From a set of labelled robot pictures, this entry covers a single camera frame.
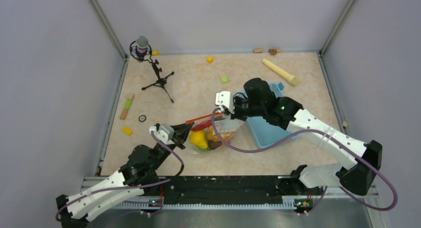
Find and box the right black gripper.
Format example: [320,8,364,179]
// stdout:
[225,95,265,121]

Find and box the red toy chili pepper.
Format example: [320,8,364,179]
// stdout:
[191,120,211,132]

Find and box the dark red toy apple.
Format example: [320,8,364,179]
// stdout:
[208,140,222,151]

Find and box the yellow toy lemon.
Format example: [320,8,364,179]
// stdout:
[189,130,209,150]

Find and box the clear orange-zip bag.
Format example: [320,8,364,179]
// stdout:
[186,112,244,154]

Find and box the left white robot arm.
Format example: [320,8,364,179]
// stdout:
[55,122,194,228]

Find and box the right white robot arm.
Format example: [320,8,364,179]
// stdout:
[228,77,383,196]

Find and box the blue toy block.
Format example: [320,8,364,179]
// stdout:
[278,82,284,91]

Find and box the light blue plastic basket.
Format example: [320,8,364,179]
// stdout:
[246,83,298,149]

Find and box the green toy block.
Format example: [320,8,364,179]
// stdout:
[220,76,229,84]

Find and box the cream wooden rolling pin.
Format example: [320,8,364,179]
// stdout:
[262,59,300,86]

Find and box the yellow block left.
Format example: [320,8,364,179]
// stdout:
[122,127,133,136]

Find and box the green wooden knife toy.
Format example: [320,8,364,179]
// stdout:
[119,93,135,120]

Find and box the microphone on black tripod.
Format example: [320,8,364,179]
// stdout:
[129,36,175,103]

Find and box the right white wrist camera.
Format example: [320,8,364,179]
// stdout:
[215,91,234,114]

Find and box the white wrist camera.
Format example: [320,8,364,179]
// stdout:
[215,91,234,114]
[149,124,175,145]

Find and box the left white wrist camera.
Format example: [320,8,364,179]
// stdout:
[149,124,175,145]

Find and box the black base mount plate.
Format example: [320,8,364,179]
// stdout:
[148,175,297,205]

